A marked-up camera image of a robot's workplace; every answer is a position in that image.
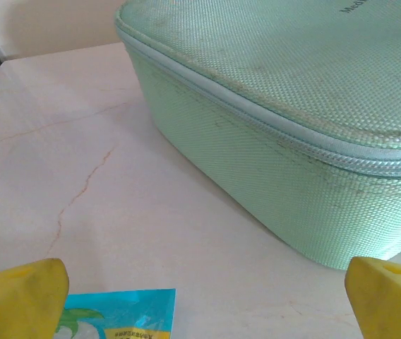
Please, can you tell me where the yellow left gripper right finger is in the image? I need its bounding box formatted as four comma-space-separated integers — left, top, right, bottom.
344, 256, 401, 339

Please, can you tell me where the mint green zip case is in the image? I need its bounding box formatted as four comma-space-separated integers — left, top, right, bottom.
114, 0, 401, 272

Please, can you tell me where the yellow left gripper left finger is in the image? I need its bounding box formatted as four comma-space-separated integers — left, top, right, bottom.
0, 257, 70, 339

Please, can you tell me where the blue snack packet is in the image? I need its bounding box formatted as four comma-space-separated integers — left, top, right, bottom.
54, 288, 176, 339

